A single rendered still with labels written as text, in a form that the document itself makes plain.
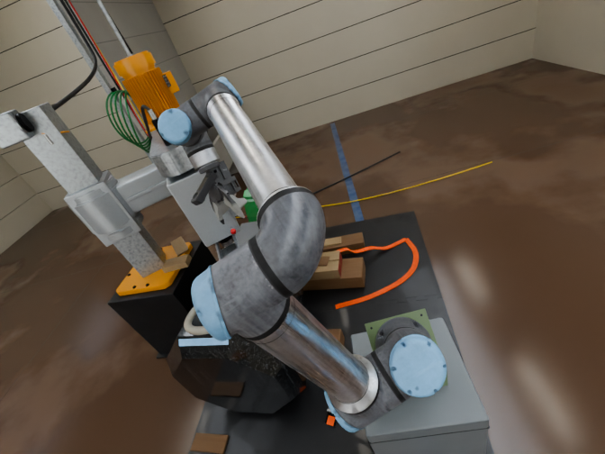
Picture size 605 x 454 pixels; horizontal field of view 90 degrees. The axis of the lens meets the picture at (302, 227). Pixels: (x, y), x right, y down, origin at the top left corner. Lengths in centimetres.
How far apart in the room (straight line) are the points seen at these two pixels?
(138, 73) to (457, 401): 225
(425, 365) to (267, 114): 605
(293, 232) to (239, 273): 10
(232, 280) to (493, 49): 701
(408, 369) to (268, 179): 63
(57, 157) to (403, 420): 223
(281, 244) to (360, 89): 617
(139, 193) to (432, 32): 569
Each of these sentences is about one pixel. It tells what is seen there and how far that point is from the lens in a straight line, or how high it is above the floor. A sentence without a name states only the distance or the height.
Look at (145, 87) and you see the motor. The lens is 223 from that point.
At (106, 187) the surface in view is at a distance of 233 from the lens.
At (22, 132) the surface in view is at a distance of 227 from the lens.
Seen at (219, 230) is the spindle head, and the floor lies 120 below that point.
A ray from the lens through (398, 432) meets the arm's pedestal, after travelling 127.
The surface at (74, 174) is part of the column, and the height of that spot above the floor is 166.
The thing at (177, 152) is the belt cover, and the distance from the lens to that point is 158.
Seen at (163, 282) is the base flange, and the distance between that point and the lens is 249.
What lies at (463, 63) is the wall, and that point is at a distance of 706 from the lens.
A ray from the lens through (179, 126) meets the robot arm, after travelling 91.
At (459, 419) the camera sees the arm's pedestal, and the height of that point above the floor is 85.
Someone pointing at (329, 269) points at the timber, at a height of 25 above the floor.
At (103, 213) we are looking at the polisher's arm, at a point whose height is 138.
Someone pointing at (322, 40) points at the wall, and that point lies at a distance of 635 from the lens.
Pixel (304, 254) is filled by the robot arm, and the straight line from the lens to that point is 46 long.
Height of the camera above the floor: 204
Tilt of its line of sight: 34 degrees down
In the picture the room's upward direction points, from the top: 21 degrees counter-clockwise
